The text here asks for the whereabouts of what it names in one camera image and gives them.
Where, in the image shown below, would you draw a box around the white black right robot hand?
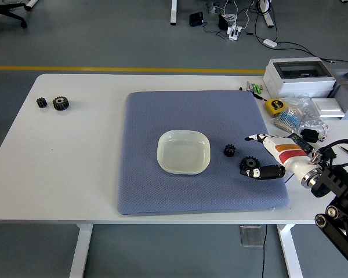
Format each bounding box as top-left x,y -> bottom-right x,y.
239,133 -> 321,182

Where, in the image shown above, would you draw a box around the large black gear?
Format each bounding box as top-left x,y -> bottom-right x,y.
238,156 -> 260,171
52,96 -> 70,112

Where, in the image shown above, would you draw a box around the grey block box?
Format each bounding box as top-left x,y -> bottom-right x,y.
329,68 -> 348,108

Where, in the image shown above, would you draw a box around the black box on floor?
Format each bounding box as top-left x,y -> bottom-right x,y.
189,12 -> 204,27

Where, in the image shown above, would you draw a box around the black digital meter module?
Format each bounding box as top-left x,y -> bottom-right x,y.
288,133 -> 316,152

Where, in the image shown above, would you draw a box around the small black servo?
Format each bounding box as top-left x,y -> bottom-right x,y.
300,129 -> 320,144

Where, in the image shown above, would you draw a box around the blue resistor roll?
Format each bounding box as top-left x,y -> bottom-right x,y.
273,107 -> 304,133

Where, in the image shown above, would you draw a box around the clear plastic parts bag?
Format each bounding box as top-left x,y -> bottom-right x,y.
284,97 -> 330,137

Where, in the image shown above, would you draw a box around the yellow tape measure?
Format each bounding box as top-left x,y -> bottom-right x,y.
263,98 -> 288,118

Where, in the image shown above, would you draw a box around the green white connectors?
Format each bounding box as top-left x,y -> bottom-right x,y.
245,82 -> 264,94

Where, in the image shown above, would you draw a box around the grey metal floor plate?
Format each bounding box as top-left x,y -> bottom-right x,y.
239,225 -> 264,247

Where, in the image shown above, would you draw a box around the white table leg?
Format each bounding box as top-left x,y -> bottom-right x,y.
68,224 -> 94,278
277,224 -> 304,278

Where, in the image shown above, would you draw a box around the white square dish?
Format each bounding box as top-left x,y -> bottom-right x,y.
157,129 -> 212,175

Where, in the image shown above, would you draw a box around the blue-grey quilted mat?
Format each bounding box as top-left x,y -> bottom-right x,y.
116,90 -> 290,215

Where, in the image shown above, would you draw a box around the white power strip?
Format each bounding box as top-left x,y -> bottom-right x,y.
226,25 -> 244,41

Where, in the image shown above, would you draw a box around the white desk leg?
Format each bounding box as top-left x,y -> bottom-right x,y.
170,0 -> 179,25
259,0 -> 275,28

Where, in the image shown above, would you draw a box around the black office chair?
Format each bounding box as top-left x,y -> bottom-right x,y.
0,0 -> 28,38

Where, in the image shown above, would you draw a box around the white electrical enclosure box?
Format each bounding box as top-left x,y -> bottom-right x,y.
263,57 -> 337,96

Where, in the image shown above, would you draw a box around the long black floor cable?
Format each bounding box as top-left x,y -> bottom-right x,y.
277,41 -> 348,67

